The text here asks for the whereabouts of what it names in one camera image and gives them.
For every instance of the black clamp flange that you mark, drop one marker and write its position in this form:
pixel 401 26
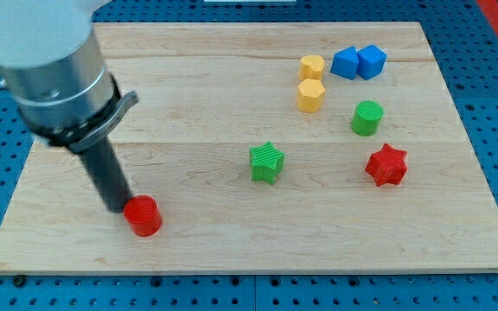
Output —
pixel 78 138

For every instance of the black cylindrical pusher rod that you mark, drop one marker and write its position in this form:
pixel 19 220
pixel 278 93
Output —
pixel 106 173

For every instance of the red cylinder block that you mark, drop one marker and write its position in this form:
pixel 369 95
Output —
pixel 143 216

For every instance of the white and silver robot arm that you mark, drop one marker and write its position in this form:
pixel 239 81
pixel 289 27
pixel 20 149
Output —
pixel 51 63

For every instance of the wooden board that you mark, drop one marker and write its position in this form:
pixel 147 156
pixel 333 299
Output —
pixel 210 91

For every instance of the green star block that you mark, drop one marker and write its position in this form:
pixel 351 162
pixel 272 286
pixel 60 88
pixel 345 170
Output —
pixel 266 162

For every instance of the yellow hexagon block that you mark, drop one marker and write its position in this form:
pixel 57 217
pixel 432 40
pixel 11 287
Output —
pixel 310 95

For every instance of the yellow heart block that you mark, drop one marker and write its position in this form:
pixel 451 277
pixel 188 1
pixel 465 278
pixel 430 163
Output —
pixel 311 67

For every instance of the blue triangular block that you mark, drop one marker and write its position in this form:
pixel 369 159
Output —
pixel 345 63

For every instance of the green cylinder block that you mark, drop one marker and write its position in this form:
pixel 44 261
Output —
pixel 366 118

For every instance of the red star block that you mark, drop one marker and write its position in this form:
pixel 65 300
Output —
pixel 387 166

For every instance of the blue cube block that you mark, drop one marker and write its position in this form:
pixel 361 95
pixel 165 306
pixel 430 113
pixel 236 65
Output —
pixel 371 61

